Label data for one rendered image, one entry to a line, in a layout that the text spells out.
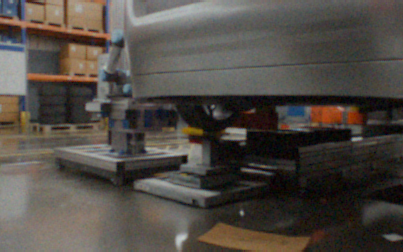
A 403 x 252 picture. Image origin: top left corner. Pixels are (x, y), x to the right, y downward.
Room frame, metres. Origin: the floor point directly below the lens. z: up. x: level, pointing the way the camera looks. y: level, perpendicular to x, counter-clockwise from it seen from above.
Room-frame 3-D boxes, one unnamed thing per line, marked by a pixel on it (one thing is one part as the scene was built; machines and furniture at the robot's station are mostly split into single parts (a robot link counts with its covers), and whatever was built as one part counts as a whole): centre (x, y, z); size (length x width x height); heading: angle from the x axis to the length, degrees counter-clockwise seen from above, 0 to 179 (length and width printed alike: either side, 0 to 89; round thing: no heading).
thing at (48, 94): (10.26, 3.48, 0.55); 1.40 x 0.80 x 1.09; 136
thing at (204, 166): (3.38, -0.07, 0.32); 0.40 x 0.30 x 0.28; 136
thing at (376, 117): (10.55, -4.98, 0.55); 1.40 x 0.80 x 1.09; 42
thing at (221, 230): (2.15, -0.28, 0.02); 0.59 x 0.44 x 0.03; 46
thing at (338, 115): (5.06, -1.79, 0.69); 0.52 x 0.17 x 0.35; 46
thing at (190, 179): (3.35, -0.04, 0.13); 0.50 x 0.36 x 0.10; 136
